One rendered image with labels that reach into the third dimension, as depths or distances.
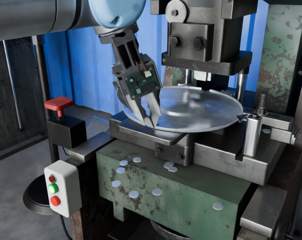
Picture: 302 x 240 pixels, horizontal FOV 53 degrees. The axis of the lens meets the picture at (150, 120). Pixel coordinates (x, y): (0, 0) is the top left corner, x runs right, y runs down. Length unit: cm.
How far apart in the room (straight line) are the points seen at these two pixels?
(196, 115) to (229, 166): 14
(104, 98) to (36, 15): 240
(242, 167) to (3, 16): 58
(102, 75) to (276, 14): 190
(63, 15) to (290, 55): 73
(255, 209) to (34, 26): 53
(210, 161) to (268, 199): 15
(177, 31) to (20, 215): 129
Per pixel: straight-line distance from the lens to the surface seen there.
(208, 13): 73
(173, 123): 66
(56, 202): 85
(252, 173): 73
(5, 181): 201
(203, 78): 82
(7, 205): 181
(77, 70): 281
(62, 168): 82
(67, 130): 85
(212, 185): 71
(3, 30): 31
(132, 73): 53
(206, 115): 71
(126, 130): 64
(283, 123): 80
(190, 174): 74
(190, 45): 72
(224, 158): 73
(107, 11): 33
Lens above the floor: 106
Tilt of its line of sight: 24 degrees down
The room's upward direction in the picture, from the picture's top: straight up
